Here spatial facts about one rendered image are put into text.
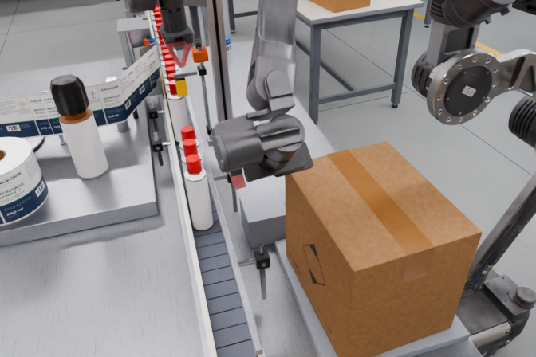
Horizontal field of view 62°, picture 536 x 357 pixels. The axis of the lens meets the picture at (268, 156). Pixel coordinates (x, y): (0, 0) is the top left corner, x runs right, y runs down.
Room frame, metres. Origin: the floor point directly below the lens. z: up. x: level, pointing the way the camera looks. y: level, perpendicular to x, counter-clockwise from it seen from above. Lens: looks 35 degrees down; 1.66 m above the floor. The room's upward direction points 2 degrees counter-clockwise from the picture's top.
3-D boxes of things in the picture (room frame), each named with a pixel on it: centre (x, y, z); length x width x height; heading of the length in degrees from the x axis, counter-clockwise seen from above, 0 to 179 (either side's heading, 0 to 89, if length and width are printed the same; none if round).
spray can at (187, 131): (0.96, 0.20, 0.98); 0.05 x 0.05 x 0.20
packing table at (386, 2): (3.83, -0.32, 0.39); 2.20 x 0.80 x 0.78; 18
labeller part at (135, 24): (1.61, 0.47, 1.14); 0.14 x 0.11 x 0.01; 14
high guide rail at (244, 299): (0.95, 0.16, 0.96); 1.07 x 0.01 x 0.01; 14
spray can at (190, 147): (0.90, 0.19, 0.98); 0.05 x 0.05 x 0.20
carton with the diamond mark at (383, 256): (0.63, -0.19, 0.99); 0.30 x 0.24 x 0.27; 18
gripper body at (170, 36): (1.07, 0.21, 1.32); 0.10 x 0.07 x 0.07; 18
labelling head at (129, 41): (1.61, 0.46, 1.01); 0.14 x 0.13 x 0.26; 14
